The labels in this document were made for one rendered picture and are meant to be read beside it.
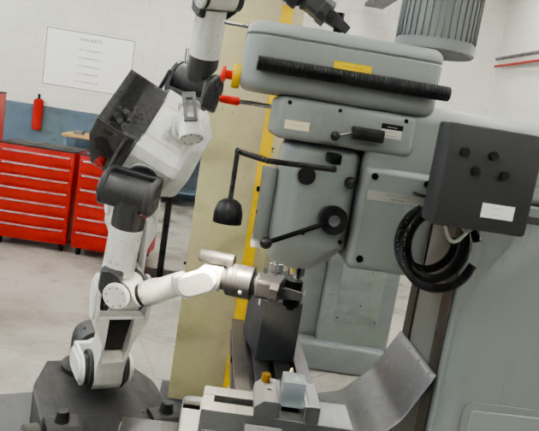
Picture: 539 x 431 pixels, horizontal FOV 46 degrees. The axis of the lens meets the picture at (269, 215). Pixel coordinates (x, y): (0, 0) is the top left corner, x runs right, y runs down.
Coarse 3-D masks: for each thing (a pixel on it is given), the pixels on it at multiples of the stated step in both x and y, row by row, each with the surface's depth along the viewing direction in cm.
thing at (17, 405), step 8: (32, 392) 260; (0, 400) 249; (8, 400) 250; (16, 400) 251; (24, 400) 252; (0, 408) 244; (8, 408) 245; (16, 408) 246; (24, 408) 246; (0, 416) 238; (8, 416) 239; (16, 416) 240; (24, 416) 240; (0, 424) 233; (8, 424) 233; (16, 424) 234
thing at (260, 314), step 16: (256, 304) 196; (272, 304) 187; (256, 320) 194; (272, 320) 188; (288, 320) 189; (256, 336) 191; (272, 336) 189; (288, 336) 190; (256, 352) 189; (272, 352) 190; (288, 352) 191
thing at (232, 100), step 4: (220, 96) 166; (224, 96) 165; (228, 96) 166; (232, 96) 166; (220, 100) 165; (224, 100) 165; (228, 100) 165; (232, 100) 165; (236, 100) 165; (240, 100) 166; (244, 100) 166; (232, 104) 167; (236, 104) 166; (248, 104) 166; (252, 104) 166; (256, 104) 166; (260, 104) 166; (264, 104) 167; (268, 104) 167; (268, 108) 167
